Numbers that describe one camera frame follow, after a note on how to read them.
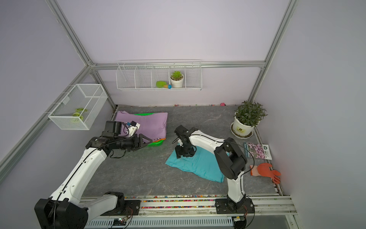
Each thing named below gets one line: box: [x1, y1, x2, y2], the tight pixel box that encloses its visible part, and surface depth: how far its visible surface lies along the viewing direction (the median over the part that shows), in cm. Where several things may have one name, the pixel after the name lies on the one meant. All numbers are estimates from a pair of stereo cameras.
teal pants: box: [165, 145, 225, 183], surface depth 87 cm
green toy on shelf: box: [155, 80, 173, 89], surface depth 103 cm
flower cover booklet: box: [244, 142, 273, 160], surface depth 96 cm
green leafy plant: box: [234, 100, 268, 127], surface depth 91 cm
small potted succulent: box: [169, 70, 185, 89], surface depth 93 cm
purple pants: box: [115, 110, 169, 142], surface depth 99 cm
